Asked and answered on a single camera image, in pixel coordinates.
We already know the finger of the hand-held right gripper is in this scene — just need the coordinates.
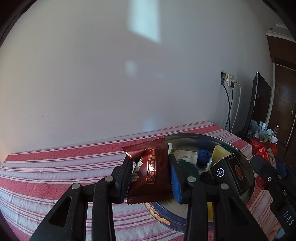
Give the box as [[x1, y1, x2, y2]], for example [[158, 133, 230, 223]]
[[251, 155, 286, 188]]

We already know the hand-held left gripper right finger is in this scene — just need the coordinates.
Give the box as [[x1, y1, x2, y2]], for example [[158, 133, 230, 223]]
[[168, 154, 269, 241]]

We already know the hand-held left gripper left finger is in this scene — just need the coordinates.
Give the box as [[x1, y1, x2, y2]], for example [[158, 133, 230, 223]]
[[29, 154, 135, 241]]

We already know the dark red snack packet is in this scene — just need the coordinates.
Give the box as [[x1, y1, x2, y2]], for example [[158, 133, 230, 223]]
[[122, 138, 175, 206]]

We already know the black box with red emblem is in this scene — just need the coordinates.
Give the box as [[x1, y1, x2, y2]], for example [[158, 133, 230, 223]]
[[209, 154, 251, 197]]

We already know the green white packet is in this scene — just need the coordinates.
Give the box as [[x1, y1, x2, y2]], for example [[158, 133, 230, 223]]
[[172, 149, 199, 165]]

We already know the blue yarn ball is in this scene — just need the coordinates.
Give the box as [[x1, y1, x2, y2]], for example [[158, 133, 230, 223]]
[[196, 149, 212, 167]]

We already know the round metal tray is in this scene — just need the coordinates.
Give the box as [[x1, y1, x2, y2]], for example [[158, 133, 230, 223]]
[[144, 133, 256, 232]]

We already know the red shiny bag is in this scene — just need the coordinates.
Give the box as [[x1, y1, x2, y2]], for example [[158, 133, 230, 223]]
[[251, 138, 278, 190]]

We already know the red white striped tablecloth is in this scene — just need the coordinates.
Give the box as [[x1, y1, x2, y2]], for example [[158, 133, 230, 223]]
[[0, 120, 281, 241]]

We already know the black flat screen television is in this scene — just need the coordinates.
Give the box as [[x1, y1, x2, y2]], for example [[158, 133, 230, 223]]
[[240, 71, 272, 139]]

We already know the dark brown door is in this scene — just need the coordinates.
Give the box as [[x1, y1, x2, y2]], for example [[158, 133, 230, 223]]
[[266, 22, 296, 163]]

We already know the black power cable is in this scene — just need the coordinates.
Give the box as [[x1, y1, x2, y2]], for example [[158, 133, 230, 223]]
[[222, 82, 233, 131]]

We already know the white power cable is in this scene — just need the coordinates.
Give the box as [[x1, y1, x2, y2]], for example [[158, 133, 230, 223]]
[[231, 81, 241, 132]]

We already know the white wall socket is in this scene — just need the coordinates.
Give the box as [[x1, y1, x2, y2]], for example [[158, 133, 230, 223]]
[[221, 71, 238, 88]]

